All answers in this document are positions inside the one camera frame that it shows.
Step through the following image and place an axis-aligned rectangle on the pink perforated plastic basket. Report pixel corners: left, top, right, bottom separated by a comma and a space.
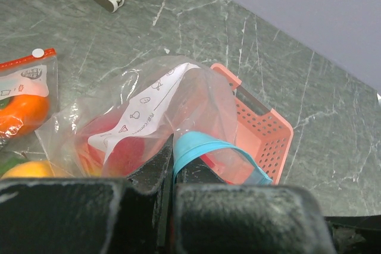
211, 63, 293, 184

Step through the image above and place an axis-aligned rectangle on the clear bag blue zipper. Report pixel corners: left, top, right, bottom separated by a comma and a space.
36, 56, 271, 185

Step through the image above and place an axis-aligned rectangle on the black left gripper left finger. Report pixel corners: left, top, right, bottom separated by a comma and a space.
1, 140, 173, 253

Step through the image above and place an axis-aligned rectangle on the clear bag orange zipper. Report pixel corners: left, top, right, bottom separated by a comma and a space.
1, 48, 58, 146

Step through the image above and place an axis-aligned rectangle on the pink red apple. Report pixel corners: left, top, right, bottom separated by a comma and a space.
79, 115, 167, 177

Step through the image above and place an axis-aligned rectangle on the orange persimmon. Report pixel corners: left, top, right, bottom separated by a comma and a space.
1, 95, 50, 139

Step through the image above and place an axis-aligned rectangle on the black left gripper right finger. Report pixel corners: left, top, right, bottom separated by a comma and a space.
174, 159, 336, 253

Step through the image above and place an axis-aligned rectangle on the yellow orange peach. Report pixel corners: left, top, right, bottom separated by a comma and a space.
1, 161, 70, 179

